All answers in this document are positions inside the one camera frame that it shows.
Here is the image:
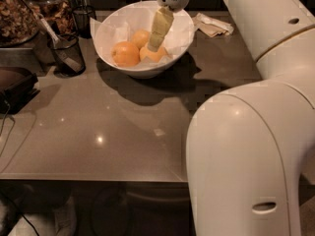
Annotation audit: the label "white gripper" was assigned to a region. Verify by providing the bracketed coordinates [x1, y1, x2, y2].
[148, 0, 190, 52]

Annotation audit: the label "orange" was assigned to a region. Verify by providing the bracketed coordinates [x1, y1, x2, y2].
[131, 29, 150, 49]
[140, 46, 168, 62]
[111, 41, 140, 67]

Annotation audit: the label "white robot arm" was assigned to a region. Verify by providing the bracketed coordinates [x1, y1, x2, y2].
[186, 0, 315, 236]

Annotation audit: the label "white bowl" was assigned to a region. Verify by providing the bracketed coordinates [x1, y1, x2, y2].
[92, 0, 195, 80]

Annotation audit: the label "white paper bowl liner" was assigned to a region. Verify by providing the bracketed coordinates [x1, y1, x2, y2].
[89, 2, 195, 71]

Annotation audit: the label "folded beige napkins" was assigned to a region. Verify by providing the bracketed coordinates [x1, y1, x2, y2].
[192, 13, 234, 37]

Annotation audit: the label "back black mesh cup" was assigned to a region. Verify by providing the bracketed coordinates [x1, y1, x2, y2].
[73, 5, 95, 38]

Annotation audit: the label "black mesh cup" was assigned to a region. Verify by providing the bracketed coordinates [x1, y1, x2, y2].
[48, 34, 86, 77]
[73, 5, 95, 38]

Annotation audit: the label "front black mesh cup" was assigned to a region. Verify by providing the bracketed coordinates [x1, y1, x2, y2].
[48, 34, 86, 77]

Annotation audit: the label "silver scoop in cup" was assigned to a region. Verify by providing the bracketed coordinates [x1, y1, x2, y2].
[39, 15, 82, 73]

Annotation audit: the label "large glass snack jar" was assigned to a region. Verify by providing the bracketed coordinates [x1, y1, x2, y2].
[0, 0, 38, 47]

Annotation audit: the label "dark brown device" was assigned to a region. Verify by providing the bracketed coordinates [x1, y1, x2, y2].
[0, 67, 38, 114]

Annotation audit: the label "thin black cable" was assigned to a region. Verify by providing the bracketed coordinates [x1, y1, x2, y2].
[0, 101, 37, 173]

